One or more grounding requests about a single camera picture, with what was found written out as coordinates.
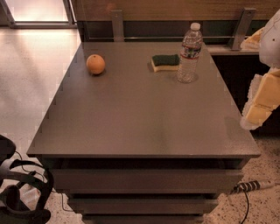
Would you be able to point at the green and yellow sponge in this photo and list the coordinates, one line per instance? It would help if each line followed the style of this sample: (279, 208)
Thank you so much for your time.
(165, 62)

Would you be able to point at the clear plastic water bottle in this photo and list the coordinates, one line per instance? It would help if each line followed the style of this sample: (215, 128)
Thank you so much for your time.
(189, 54)

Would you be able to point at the grey table with drawers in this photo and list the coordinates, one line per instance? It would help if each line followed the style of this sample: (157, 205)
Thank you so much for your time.
(131, 146)

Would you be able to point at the metal bracket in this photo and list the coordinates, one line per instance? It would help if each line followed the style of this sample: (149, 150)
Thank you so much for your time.
(241, 28)
(117, 25)

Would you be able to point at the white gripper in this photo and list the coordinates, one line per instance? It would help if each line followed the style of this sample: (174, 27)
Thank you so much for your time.
(271, 44)

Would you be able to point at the black white striped cable plug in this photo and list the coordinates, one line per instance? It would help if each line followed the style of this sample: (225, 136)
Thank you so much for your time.
(245, 187)

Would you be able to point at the black headset with straps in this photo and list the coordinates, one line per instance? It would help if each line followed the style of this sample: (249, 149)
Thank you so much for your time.
(12, 209)

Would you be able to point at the right metal bracket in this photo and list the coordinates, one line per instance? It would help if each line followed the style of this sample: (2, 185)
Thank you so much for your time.
(241, 28)

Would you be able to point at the window frame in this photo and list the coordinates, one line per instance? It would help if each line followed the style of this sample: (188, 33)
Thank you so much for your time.
(38, 14)

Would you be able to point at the orange fruit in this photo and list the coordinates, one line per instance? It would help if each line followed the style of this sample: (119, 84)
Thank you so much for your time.
(95, 64)

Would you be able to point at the left metal bracket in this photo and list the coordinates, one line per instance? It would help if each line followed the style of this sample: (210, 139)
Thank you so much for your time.
(117, 25)

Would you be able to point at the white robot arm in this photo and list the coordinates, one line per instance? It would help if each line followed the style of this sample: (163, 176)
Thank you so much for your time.
(269, 49)

